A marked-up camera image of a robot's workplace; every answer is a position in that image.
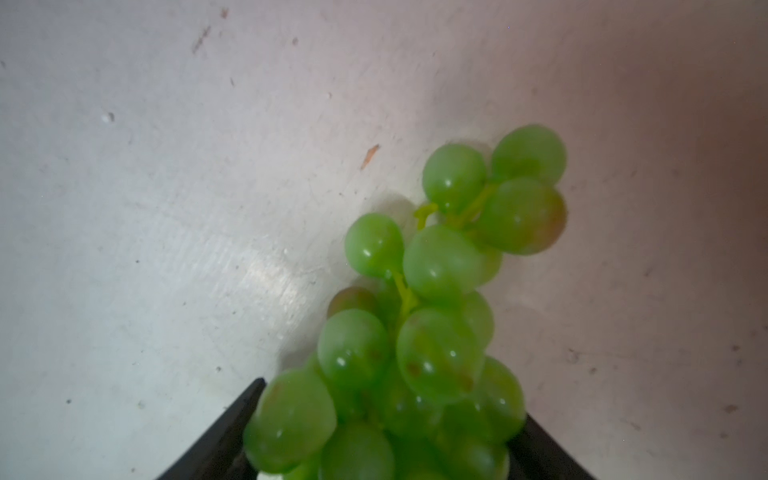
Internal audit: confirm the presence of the green fake grape bunch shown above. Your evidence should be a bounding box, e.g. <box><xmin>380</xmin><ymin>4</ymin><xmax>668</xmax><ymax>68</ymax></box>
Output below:
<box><xmin>242</xmin><ymin>124</ymin><xmax>567</xmax><ymax>479</ymax></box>

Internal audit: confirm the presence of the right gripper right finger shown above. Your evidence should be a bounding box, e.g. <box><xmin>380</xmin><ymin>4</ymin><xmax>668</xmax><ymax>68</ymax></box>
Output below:
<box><xmin>507</xmin><ymin>415</ymin><xmax>595</xmax><ymax>480</ymax></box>

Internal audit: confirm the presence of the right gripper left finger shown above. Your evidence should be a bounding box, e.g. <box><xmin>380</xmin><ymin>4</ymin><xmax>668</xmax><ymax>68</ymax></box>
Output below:
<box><xmin>158</xmin><ymin>378</ymin><xmax>267</xmax><ymax>480</ymax></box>

